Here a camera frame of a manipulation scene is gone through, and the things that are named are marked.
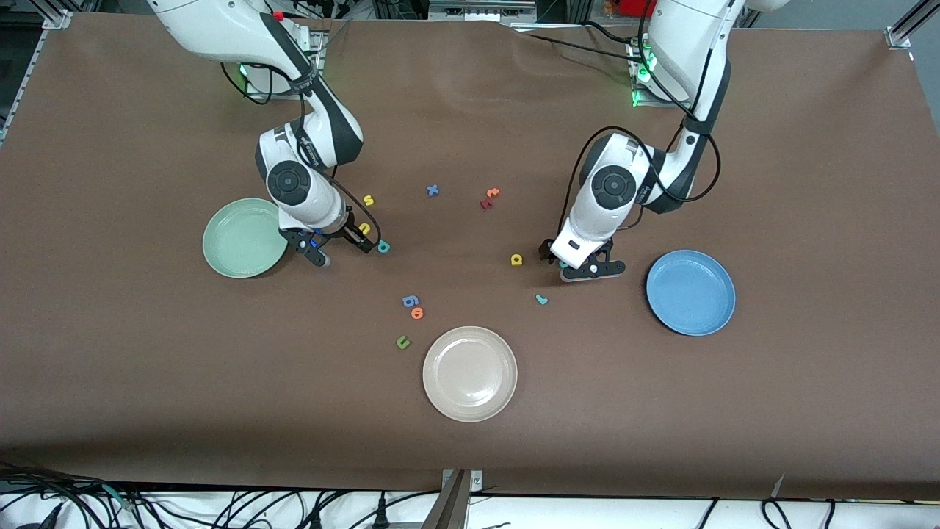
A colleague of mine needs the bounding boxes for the grey device box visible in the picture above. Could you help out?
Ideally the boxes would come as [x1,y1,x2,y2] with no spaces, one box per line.
[428,0,538,23]

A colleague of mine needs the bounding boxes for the green plate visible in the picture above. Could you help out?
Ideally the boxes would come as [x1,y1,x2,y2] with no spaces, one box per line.
[202,198,291,279]

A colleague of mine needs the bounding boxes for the beige plate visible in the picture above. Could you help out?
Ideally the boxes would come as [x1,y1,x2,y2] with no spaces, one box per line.
[422,326,518,423]

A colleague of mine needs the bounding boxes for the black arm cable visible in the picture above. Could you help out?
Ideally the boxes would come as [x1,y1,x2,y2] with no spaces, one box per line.
[560,0,725,237]
[219,59,383,251]

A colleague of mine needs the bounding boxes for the blue plate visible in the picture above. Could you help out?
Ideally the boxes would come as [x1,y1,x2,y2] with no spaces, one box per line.
[646,250,737,337]

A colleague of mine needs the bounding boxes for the metal table bracket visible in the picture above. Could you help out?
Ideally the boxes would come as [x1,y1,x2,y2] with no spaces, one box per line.
[422,469,485,529]

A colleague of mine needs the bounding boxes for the brown table mat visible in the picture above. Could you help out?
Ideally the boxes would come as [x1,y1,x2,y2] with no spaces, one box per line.
[0,11,940,502]

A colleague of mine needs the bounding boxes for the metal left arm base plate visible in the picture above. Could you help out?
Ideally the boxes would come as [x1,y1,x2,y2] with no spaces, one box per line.
[630,37,695,109]

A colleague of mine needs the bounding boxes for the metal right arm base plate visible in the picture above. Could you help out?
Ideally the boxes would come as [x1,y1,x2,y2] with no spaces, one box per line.
[242,29,328,101]

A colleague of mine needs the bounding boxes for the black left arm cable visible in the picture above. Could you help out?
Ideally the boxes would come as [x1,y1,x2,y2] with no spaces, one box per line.
[560,0,725,237]

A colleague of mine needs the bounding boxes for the black table cable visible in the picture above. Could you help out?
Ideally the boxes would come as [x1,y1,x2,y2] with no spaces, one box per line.
[514,29,641,58]
[580,21,647,46]

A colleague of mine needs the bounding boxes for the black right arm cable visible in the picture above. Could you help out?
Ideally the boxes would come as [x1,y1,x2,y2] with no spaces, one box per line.
[219,59,383,251]

